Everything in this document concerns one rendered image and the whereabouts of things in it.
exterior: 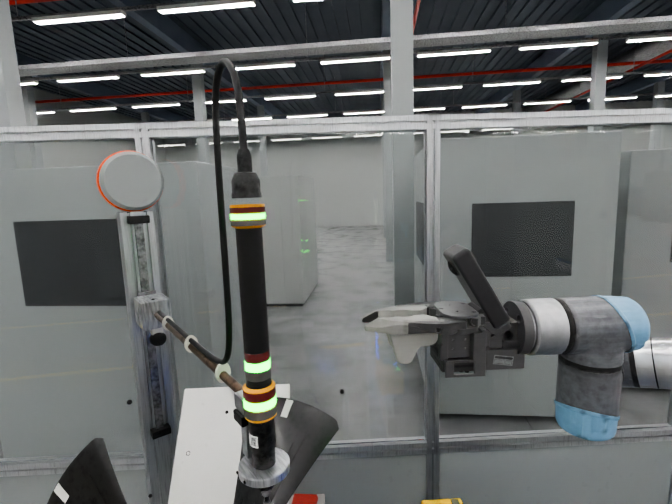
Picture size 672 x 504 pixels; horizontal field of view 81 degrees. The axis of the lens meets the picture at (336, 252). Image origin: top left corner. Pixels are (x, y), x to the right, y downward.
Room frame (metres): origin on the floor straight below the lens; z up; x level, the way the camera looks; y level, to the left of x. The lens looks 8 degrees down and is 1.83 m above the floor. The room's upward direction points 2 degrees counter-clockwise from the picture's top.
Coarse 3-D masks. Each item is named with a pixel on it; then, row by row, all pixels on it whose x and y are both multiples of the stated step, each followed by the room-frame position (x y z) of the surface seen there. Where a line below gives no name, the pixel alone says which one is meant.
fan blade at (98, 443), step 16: (96, 448) 0.61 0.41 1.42; (80, 464) 0.61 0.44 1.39; (96, 464) 0.60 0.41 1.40; (64, 480) 0.61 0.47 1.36; (80, 480) 0.60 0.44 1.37; (96, 480) 0.59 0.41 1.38; (112, 480) 0.58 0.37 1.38; (80, 496) 0.59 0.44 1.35; (96, 496) 0.58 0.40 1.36; (112, 496) 0.57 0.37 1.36
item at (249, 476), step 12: (240, 396) 0.52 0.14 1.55; (240, 408) 0.52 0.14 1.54; (240, 420) 0.51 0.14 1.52; (276, 456) 0.51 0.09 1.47; (288, 456) 0.51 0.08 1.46; (240, 468) 0.49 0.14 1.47; (252, 468) 0.49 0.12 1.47; (276, 468) 0.49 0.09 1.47; (288, 468) 0.49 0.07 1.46; (252, 480) 0.47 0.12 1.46; (264, 480) 0.47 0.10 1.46; (276, 480) 0.47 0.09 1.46
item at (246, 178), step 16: (240, 160) 0.49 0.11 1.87; (240, 176) 0.49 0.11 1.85; (256, 176) 0.50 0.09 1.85; (240, 192) 0.48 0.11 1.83; (256, 192) 0.49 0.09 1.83; (256, 432) 0.48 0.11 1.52; (272, 432) 0.49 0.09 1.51; (256, 448) 0.48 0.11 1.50; (272, 448) 0.49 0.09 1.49; (256, 464) 0.49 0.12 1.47; (272, 464) 0.49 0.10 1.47
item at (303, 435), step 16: (288, 416) 0.68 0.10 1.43; (304, 416) 0.67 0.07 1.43; (320, 416) 0.65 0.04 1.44; (288, 432) 0.66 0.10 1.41; (304, 432) 0.64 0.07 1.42; (320, 432) 0.63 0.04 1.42; (288, 448) 0.63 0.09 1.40; (304, 448) 0.62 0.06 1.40; (320, 448) 0.61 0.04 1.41; (304, 464) 0.60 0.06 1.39; (240, 480) 0.66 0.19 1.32; (288, 480) 0.59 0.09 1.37; (240, 496) 0.63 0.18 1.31; (256, 496) 0.60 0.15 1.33; (272, 496) 0.58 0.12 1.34; (288, 496) 0.57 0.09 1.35
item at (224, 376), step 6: (156, 312) 0.96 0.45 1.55; (156, 318) 0.94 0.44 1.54; (162, 318) 0.91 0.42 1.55; (168, 324) 0.86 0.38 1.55; (174, 330) 0.82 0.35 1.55; (180, 336) 0.78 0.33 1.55; (192, 348) 0.72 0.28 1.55; (198, 354) 0.69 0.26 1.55; (204, 360) 0.66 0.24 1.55; (210, 360) 0.65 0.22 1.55; (210, 366) 0.64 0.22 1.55; (216, 366) 0.63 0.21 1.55; (222, 372) 0.60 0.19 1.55; (222, 378) 0.59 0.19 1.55; (228, 378) 0.58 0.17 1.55; (228, 384) 0.57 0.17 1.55; (234, 384) 0.56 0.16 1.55; (240, 384) 0.56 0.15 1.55; (234, 390) 0.55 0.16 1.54; (240, 390) 0.54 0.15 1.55
